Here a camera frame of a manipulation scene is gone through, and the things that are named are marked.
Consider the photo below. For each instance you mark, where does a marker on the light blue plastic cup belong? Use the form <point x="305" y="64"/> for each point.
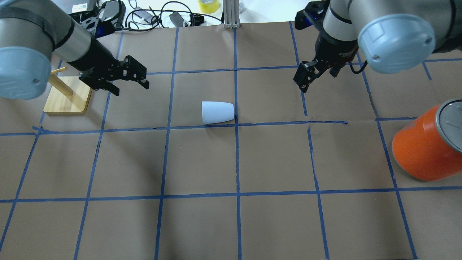
<point x="214" y="112"/>

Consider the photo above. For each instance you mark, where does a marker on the yellow tape roll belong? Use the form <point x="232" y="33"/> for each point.
<point x="208" y="6"/>

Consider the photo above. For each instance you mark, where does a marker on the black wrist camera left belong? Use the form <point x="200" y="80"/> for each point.
<point x="97" y="27"/>

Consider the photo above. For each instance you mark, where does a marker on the orange can with silver lid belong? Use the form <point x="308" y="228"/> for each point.
<point x="430" y="147"/>

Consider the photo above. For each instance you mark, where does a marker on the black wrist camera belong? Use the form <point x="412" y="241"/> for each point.
<point x="312" y="15"/>
<point x="97" y="27"/>

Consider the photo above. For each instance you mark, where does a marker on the aluminium frame post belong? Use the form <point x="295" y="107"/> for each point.
<point x="231" y="12"/>

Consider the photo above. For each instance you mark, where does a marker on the wooden cup rack stand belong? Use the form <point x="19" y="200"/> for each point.
<point x="68" y="94"/>

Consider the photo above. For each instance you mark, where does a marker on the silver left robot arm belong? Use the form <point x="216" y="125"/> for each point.
<point x="32" y="30"/>

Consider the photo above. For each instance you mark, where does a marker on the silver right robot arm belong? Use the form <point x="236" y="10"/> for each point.
<point x="393" y="35"/>

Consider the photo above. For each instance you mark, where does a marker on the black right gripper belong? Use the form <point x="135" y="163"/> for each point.
<point x="329" y="48"/>

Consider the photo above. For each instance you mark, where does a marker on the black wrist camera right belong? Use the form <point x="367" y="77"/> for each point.
<point x="312" y="15"/>

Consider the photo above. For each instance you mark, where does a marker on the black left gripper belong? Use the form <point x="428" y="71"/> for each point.
<point x="91" y="57"/>

